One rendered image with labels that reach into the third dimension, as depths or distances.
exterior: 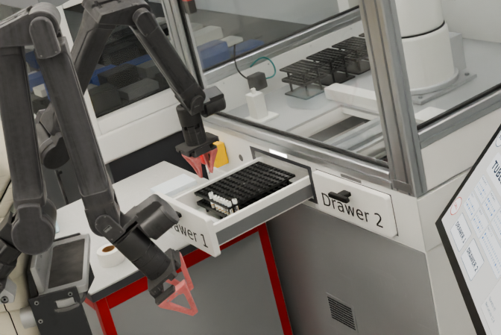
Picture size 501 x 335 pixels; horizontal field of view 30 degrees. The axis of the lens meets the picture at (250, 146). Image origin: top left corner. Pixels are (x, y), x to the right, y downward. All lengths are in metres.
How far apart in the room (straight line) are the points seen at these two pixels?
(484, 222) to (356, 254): 0.73
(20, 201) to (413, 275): 1.02
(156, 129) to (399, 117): 1.38
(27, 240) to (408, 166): 0.88
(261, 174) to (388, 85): 0.62
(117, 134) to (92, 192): 1.51
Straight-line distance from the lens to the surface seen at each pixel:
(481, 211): 1.85
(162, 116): 3.30
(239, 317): 2.82
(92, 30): 2.02
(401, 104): 2.09
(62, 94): 1.68
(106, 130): 3.21
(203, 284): 2.71
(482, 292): 1.71
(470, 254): 1.81
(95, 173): 1.73
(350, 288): 2.60
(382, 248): 2.38
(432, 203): 2.22
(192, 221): 2.41
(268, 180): 2.53
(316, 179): 2.45
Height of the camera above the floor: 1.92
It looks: 21 degrees down
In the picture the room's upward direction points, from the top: 14 degrees counter-clockwise
